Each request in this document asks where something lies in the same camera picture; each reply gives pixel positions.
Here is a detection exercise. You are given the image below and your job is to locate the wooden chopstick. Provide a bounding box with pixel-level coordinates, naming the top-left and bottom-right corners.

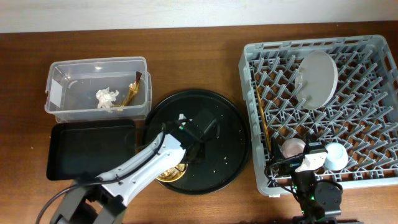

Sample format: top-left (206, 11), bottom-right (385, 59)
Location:
top-left (256, 85), bottom-right (271, 151)
top-left (259, 106), bottom-right (272, 152)

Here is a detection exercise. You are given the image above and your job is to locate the pink cup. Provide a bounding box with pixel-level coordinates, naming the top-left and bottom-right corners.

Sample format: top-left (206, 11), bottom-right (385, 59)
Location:
top-left (282, 138), bottom-right (306, 158)

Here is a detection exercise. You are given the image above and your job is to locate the blue cup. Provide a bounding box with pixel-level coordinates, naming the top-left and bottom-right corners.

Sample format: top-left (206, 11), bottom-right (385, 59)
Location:
top-left (324, 142), bottom-right (348, 170)

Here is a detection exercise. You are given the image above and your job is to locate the white round plate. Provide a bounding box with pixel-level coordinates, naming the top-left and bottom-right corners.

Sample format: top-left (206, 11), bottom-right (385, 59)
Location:
top-left (294, 51), bottom-right (338, 110)

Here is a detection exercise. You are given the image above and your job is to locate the yellow bowl with scraps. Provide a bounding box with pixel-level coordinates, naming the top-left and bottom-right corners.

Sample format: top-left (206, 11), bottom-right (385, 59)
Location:
top-left (156, 164), bottom-right (188, 182)

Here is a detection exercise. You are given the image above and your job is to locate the gold foil wrapper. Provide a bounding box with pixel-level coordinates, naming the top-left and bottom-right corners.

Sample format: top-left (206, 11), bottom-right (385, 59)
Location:
top-left (113, 72), bottom-right (142, 107)

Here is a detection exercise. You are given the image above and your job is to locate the white tissue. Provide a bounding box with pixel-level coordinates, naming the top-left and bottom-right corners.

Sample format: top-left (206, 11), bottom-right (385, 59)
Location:
top-left (96, 88), bottom-right (119, 109)

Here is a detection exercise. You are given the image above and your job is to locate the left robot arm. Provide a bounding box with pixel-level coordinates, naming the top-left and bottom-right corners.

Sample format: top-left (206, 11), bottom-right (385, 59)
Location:
top-left (50, 109), bottom-right (220, 223)

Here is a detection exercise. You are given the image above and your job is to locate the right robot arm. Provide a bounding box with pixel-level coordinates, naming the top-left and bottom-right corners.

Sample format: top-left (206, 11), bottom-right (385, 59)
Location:
top-left (264, 138), bottom-right (343, 223)

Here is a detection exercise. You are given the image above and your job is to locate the grey dishwasher rack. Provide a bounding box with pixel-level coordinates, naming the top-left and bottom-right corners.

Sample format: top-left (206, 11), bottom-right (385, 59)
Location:
top-left (238, 35), bottom-right (397, 197)

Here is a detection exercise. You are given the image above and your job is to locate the round black serving tray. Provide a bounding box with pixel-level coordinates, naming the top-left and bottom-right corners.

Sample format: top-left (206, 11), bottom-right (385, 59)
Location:
top-left (141, 90), bottom-right (251, 195)

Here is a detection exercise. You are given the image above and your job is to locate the clear plastic storage bin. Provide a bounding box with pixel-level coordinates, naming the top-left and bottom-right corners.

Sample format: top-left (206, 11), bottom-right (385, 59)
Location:
top-left (45, 57), bottom-right (152, 123)

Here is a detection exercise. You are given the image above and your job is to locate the black rectangular tray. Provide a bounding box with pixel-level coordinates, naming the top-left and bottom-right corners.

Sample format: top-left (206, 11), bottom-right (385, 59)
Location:
top-left (46, 119), bottom-right (136, 180)

